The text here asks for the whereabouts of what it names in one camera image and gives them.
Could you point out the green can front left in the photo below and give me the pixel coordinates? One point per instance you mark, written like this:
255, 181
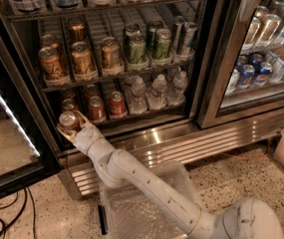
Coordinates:
137, 56

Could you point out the blue pepsi can right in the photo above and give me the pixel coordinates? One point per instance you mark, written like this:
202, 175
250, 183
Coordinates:
263, 71

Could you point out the gold can front middle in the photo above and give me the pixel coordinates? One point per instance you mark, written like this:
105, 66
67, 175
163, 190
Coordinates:
84, 66

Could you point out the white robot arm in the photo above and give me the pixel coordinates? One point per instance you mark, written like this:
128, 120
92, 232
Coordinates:
247, 219

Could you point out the slim silver can rear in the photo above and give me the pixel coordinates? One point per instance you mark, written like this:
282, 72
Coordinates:
178, 22

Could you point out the open glass fridge door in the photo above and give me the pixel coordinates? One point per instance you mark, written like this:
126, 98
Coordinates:
25, 156

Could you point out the red coke can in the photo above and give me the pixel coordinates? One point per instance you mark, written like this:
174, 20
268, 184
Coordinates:
117, 105
69, 122
91, 91
69, 105
96, 109

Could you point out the green can front right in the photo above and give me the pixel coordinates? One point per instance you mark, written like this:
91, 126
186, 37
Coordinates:
161, 54

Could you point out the white pepsi can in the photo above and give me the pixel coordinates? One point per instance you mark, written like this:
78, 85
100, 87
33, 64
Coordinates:
232, 82

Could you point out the gold can rear middle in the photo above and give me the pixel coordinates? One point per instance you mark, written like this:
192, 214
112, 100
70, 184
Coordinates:
77, 30

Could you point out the green can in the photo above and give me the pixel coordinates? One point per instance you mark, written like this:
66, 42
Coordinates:
137, 56
129, 30
161, 54
151, 29

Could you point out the clear water bottle middle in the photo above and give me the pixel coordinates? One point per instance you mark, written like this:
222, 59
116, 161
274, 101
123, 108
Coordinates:
157, 95

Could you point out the green can rear right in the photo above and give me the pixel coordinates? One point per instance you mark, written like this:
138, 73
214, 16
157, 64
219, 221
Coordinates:
151, 29

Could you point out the gold can rear left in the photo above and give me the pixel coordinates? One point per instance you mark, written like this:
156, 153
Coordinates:
49, 40

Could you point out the slim silver can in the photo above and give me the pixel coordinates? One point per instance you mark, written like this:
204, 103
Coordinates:
187, 36
178, 22

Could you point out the clear water bottle left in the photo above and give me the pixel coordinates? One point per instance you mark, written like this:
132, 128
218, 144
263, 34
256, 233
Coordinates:
138, 104

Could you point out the slim silver can front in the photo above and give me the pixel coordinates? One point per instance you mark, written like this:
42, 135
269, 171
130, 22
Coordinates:
187, 36

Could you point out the stainless steel fridge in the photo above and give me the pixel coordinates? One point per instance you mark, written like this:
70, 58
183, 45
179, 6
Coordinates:
154, 137

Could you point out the closed glass fridge door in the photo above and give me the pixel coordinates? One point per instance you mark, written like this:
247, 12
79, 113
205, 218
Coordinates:
228, 30

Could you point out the clear plastic bin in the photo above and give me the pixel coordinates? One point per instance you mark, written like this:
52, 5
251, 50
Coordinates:
129, 214

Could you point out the clear water bottle right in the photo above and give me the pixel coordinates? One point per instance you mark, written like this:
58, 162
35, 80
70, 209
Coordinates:
178, 86

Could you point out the clear water bottle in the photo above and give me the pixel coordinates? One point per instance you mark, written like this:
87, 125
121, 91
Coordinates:
138, 104
178, 86
157, 95

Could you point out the gold can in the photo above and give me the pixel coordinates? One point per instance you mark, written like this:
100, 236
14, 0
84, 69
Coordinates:
112, 63
77, 30
49, 40
84, 66
54, 72

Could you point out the gold can right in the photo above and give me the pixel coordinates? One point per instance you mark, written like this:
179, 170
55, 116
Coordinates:
112, 63

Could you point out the green can rear left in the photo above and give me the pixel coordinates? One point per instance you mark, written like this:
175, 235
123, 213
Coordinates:
129, 30

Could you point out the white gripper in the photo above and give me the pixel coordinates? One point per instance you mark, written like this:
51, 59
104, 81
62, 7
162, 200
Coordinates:
84, 136

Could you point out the blue pepsi can left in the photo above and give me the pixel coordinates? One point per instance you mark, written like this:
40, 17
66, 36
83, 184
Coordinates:
245, 77

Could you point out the gold can front left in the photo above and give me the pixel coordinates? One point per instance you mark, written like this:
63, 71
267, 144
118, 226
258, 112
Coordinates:
54, 72

